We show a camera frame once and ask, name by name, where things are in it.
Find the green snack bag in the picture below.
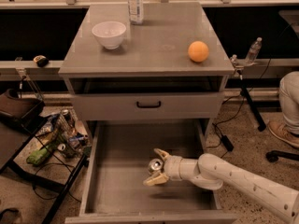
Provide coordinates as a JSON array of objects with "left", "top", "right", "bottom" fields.
[{"left": 26, "top": 146, "right": 55, "bottom": 166}]

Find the white ceramic bowl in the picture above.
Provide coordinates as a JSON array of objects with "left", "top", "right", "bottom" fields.
[{"left": 92, "top": 21, "right": 126, "bottom": 49}]

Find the closed grey top drawer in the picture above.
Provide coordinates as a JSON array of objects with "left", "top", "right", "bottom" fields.
[{"left": 71, "top": 92, "right": 224, "bottom": 120}]

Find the black power adapter cable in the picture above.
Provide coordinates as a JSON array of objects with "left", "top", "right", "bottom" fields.
[{"left": 206, "top": 93, "right": 247, "bottom": 164}]

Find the grey drawer cabinet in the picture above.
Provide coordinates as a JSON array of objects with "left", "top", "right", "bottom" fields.
[{"left": 59, "top": 2, "right": 233, "bottom": 131}]

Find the black drawer handle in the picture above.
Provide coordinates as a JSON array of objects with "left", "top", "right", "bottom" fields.
[{"left": 135, "top": 101, "right": 162, "bottom": 109}]

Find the black yellow tape measure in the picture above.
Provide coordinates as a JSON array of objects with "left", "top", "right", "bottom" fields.
[{"left": 34, "top": 55, "right": 49, "bottom": 68}]

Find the small water bottle background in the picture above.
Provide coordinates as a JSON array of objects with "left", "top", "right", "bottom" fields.
[{"left": 245, "top": 37, "right": 263, "bottom": 65}]

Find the black side table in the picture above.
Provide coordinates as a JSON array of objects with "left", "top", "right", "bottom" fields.
[{"left": 0, "top": 115, "right": 88, "bottom": 224}]

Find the person leg and shoe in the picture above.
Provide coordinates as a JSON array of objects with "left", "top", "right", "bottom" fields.
[{"left": 268, "top": 71, "right": 299, "bottom": 148}]

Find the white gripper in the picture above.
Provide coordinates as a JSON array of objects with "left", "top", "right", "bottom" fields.
[{"left": 143, "top": 148, "right": 200, "bottom": 187}]

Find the orange fruit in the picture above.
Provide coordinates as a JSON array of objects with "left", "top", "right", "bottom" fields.
[{"left": 188, "top": 41, "right": 209, "bottom": 63}]

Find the dark brown bag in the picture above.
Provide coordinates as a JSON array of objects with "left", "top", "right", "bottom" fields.
[{"left": 0, "top": 89, "right": 45, "bottom": 132}]

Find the pile of snack packages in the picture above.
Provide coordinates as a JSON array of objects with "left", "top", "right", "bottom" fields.
[{"left": 36, "top": 108, "right": 90, "bottom": 158}]

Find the silver green 7up can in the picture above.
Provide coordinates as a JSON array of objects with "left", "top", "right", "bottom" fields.
[{"left": 148, "top": 159, "right": 164, "bottom": 175}]

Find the black tripod leg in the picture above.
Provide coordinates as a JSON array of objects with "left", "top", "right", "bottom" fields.
[{"left": 240, "top": 78, "right": 266, "bottom": 132}]

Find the clear plastic water bottle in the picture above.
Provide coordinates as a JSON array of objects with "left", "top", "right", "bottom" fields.
[{"left": 128, "top": 0, "right": 144, "bottom": 24}]

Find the black chair base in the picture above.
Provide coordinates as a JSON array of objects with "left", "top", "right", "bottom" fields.
[{"left": 265, "top": 150, "right": 299, "bottom": 162}]

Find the open grey middle drawer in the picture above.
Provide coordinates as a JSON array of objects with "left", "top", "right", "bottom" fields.
[{"left": 65, "top": 119, "right": 236, "bottom": 224}]

